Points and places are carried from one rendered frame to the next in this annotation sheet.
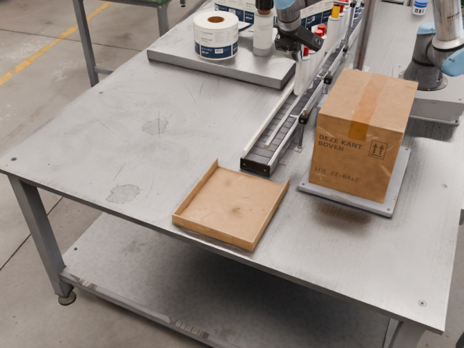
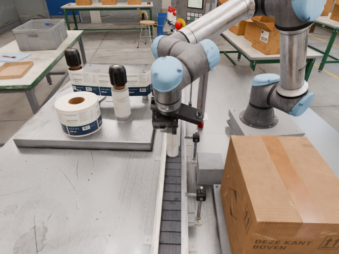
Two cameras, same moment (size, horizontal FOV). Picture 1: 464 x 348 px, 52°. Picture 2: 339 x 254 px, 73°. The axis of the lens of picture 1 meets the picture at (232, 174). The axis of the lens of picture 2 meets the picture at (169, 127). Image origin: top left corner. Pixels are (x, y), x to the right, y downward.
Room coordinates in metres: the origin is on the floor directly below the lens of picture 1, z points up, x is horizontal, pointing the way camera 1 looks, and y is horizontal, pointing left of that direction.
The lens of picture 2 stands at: (0.96, 0.03, 1.56)
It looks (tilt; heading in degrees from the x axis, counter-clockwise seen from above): 35 degrees down; 338
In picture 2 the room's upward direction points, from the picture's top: straight up
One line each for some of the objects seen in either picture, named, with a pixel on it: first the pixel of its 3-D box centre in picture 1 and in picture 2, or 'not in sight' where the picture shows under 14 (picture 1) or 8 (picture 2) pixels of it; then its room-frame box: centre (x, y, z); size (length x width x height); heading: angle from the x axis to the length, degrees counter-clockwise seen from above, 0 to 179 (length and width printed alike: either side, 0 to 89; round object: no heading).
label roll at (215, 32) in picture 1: (216, 34); (79, 113); (2.03, 0.07, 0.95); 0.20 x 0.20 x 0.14
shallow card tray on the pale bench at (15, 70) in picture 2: not in sight; (13, 70); (3.25, 0.57, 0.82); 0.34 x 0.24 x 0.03; 168
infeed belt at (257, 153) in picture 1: (325, 61); (175, 115); (1.96, -0.42, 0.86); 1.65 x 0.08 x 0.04; 155
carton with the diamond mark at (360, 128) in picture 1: (362, 132); (273, 202); (1.23, -0.42, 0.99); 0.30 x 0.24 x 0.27; 156
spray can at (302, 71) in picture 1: (302, 70); (172, 135); (1.65, -0.27, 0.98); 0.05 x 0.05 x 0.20
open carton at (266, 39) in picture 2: not in sight; (274, 33); (2.95, -2.04, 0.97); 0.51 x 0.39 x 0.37; 78
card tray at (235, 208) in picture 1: (233, 199); not in sight; (1.06, 0.00, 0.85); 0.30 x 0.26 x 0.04; 155
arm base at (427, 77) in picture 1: (424, 68); (260, 110); (1.69, -0.76, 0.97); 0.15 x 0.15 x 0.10
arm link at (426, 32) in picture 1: (433, 41); (265, 88); (1.69, -0.76, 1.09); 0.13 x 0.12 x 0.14; 11
